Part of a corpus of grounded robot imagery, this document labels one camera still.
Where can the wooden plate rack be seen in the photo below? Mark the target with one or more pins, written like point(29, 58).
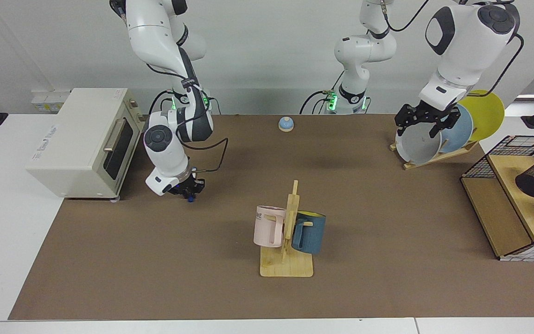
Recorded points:
point(434, 160)

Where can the blue and white marker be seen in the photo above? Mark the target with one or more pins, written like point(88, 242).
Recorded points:
point(191, 199)

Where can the light blue plate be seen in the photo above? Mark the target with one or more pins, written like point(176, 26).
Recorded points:
point(459, 132)

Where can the small blue round bell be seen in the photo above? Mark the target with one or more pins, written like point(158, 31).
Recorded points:
point(286, 124)

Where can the pale toaster oven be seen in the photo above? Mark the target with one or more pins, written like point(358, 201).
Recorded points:
point(72, 139)

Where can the grey plate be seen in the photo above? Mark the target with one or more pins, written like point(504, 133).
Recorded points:
point(417, 146)

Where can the pink cup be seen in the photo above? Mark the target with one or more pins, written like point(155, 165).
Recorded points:
point(264, 227)

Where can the dark blue cup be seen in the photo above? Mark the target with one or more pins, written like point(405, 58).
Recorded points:
point(311, 234)

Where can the yellow plate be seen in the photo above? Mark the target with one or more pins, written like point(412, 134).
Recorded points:
point(485, 111)

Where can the brown table cloth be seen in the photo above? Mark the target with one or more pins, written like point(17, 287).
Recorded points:
point(155, 260)

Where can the wooden cup stand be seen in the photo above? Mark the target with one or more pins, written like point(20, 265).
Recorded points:
point(285, 266)

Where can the white wall socket strip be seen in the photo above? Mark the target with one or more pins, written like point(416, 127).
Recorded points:
point(44, 104)

